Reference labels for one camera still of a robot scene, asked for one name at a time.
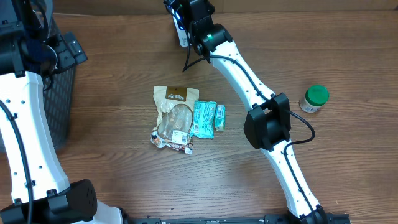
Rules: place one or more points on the green lid white jar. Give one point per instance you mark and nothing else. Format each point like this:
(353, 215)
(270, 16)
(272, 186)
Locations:
(314, 98)

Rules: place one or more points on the teal white snack packet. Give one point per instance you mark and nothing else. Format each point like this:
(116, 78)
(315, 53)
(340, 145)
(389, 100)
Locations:
(203, 117)

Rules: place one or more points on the grey plastic mesh basket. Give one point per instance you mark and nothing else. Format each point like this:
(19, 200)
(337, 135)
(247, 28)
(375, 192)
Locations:
(57, 103)

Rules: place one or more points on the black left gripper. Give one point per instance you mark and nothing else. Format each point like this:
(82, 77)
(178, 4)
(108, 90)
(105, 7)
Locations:
(69, 59)

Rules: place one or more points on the white barcode scanner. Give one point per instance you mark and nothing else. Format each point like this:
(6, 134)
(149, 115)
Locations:
(183, 40)

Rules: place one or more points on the brown snack packet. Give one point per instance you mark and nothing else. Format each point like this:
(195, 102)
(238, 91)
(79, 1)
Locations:
(175, 117)

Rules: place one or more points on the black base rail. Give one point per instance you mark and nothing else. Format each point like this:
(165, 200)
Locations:
(267, 219)

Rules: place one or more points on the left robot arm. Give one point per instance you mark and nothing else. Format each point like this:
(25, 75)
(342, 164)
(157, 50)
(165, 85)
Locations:
(41, 191)

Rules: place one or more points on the teal tissue pack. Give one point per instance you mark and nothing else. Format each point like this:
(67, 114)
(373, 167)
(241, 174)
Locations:
(220, 118)

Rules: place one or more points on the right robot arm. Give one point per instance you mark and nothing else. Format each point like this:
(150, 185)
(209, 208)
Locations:
(267, 125)

